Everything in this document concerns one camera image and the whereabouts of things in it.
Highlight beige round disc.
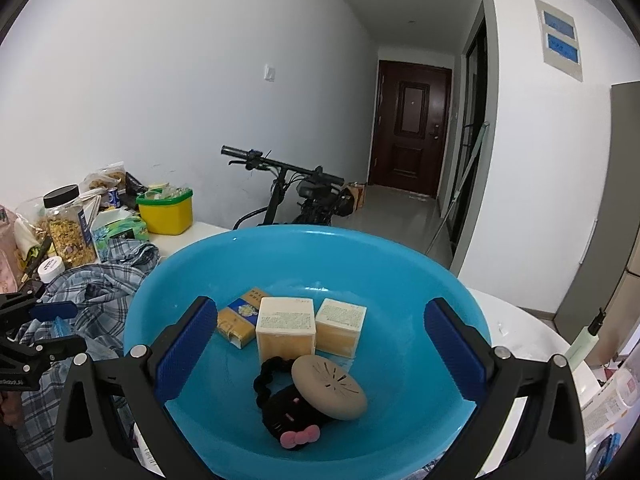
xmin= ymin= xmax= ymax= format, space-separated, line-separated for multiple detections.
xmin=291 ymin=354 xmax=368 ymax=420

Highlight snack bags pile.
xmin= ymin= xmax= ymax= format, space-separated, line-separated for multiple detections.
xmin=79 ymin=162 xmax=148 ymax=196

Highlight white lotion bottle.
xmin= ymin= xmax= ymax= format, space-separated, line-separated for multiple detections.
xmin=582 ymin=367 xmax=639 ymax=445

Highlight green pump bottle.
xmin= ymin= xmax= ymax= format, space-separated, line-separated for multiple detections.
xmin=565 ymin=309 xmax=606 ymax=372

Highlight small white jar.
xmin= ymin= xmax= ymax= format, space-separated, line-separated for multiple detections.
xmin=37 ymin=256 xmax=65 ymax=284

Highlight cream box right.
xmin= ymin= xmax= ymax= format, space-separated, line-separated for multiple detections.
xmin=314 ymin=298 xmax=367 ymax=359

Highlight dark brown door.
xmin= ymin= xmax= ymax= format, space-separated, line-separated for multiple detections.
xmin=368 ymin=61 xmax=452 ymax=198

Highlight grey refrigerator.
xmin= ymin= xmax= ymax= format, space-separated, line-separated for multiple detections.
xmin=553 ymin=81 xmax=639 ymax=341

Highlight plaid blue shirt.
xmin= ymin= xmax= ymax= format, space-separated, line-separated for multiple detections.
xmin=16 ymin=240 xmax=160 ymax=479

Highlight clear jar black lid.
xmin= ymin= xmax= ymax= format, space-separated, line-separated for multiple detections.
xmin=43 ymin=184 xmax=98 ymax=268

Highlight blue plastic basin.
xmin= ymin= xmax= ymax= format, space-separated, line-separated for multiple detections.
xmin=124 ymin=226 xmax=488 ymax=479

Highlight person left hand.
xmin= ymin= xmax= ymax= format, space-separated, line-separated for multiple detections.
xmin=0 ymin=392 xmax=24 ymax=429

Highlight black bicycle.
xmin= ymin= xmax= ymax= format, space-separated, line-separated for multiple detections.
xmin=220 ymin=144 xmax=357 ymax=231

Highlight gold cigarette pack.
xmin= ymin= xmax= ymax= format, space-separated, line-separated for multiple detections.
xmin=217 ymin=287 xmax=268 ymax=349

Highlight white wall switch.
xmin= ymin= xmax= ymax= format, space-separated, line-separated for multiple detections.
xmin=264 ymin=65 xmax=276 ymax=82

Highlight grey wall panel blue labels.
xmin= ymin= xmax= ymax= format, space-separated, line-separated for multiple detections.
xmin=535 ymin=0 xmax=584 ymax=81

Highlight black plush cat pouch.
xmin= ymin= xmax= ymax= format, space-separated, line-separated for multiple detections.
xmin=253 ymin=356 xmax=334 ymax=451

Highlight leaning mop pole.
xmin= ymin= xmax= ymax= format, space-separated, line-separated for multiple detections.
xmin=424 ymin=122 xmax=490 ymax=256

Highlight cream box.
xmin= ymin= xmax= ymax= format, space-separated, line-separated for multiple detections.
xmin=314 ymin=298 xmax=367 ymax=359
xmin=255 ymin=296 xmax=317 ymax=363

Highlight yellow tub green rim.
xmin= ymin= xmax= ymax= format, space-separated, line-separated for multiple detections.
xmin=136 ymin=184 xmax=193 ymax=235

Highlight green tissue pack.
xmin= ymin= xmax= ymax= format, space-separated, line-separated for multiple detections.
xmin=90 ymin=209 xmax=150 ymax=260

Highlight pink bag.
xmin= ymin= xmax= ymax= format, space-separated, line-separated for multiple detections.
xmin=0 ymin=206 xmax=23 ymax=294

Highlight cream box left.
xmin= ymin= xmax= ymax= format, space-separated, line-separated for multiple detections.
xmin=255 ymin=296 xmax=317 ymax=363

